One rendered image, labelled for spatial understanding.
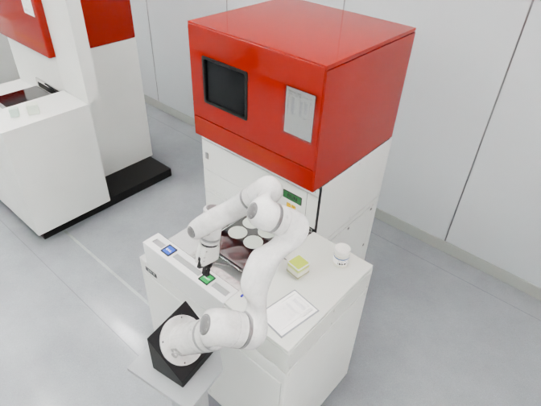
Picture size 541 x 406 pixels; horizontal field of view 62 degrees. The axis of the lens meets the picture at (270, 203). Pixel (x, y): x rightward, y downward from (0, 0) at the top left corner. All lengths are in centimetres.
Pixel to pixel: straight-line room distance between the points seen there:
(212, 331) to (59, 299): 211
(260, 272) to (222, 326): 20
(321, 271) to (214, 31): 118
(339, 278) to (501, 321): 171
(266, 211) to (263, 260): 16
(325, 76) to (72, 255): 255
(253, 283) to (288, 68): 91
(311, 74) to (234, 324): 99
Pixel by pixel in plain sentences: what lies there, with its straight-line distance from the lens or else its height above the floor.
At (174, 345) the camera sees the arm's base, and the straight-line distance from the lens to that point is 178.
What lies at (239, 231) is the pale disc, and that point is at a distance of 232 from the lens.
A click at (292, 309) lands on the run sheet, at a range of 189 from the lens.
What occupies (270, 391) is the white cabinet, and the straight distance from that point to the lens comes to 210.
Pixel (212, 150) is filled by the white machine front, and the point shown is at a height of 113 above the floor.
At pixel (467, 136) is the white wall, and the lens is 335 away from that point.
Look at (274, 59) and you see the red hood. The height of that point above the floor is 178.
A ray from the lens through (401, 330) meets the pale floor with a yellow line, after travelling 318.
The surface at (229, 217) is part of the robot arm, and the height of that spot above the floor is 136.
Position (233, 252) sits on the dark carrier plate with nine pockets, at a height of 90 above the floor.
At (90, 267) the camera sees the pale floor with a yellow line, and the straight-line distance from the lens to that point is 359.
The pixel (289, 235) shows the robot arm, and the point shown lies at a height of 147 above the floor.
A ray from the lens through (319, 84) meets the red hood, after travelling 182.
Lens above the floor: 242
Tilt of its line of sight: 37 degrees down
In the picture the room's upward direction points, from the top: 3 degrees clockwise
